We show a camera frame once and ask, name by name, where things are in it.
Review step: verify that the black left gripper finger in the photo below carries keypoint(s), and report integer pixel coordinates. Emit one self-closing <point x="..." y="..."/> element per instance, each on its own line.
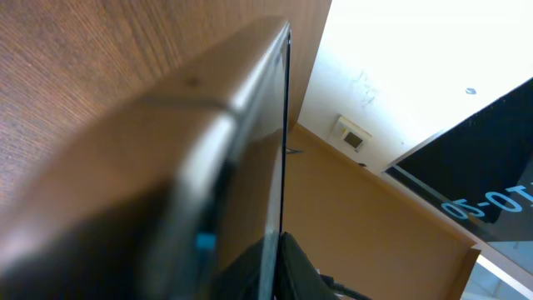
<point x="295" y="277"/>

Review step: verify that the black Galaxy flip phone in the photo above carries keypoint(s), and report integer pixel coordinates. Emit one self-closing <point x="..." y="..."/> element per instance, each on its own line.
<point x="175" y="195"/>

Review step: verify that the black sign with blue text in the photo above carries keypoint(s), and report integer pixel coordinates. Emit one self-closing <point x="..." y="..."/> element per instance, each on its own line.
<point x="479" y="173"/>

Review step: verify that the white wall socket plate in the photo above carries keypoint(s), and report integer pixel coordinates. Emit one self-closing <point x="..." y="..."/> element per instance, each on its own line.
<point x="350" y="134"/>

